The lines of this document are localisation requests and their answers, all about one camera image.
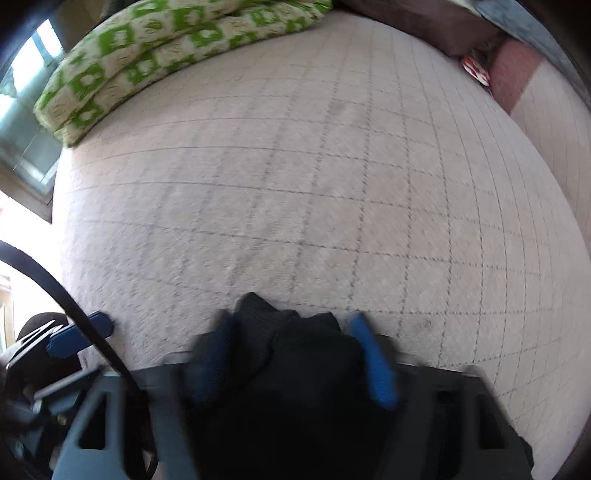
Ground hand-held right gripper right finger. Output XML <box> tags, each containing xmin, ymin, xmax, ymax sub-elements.
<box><xmin>349</xmin><ymin>314</ymin><xmax>535</xmax><ymax>480</ymax></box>

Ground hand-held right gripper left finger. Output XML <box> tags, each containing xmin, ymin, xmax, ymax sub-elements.
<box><xmin>52</xmin><ymin>311</ymin><xmax>237</xmax><ymax>480</ymax></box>

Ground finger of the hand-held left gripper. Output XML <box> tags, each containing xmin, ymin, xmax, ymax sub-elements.
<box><xmin>47</xmin><ymin>311</ymin><xmax>115</xmax><ymax>359</ymax></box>

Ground black pants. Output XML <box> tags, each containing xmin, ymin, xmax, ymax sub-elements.
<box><xmin>185</xmin><ymin>292</ymin><xmax>419</xmax><ymax>480</ymax></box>

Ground beige checked bed sheet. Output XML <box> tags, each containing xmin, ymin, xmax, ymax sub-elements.
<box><xmin>52</xmin><ymin>9</ymin><xmax>591</xmax><ymax>480</ymax></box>

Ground window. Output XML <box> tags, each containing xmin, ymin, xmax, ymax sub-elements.
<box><xmin>0</xmin><ymin>18</ymin><xmax>65</xmax><ymax>199</ymax></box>

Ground green white patterned pillow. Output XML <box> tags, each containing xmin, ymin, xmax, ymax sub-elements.
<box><xmin>53</xmin><ymin>4</ymin><xmax>326</xmax><ymax>148</ymax></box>
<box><xmin>33</xmin><ymin>0</ymin><xmax>333</xmax><ymax>125</ymax></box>

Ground red white patterned item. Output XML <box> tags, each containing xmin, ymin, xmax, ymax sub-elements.
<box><xmin>462</xmin><ymin>55</ymin><xmax>491</xmax><ymax>87</ymax></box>

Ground pink cloth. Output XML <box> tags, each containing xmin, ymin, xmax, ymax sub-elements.
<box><xmin>488</xmin><ymin>38</ymin><xmax>544</xmax><ymax>116</ymax></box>

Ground dark brown cloth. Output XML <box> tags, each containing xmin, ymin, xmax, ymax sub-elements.
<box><xmin>332</xmin><ymin>0</ymin><xmax>504</xmax><ymax>57</ymax></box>

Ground grey blue blanket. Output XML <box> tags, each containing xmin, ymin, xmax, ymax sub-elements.
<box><xmin>457</xmin><ymin>0</ymin><xmax>578</xmax><ymax>79</ymax></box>

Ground black cable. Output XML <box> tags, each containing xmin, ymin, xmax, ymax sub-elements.
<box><xmin>0</xmin><ymin>241</ymin><xmax>158</xmax><ymax>480</ymax></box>

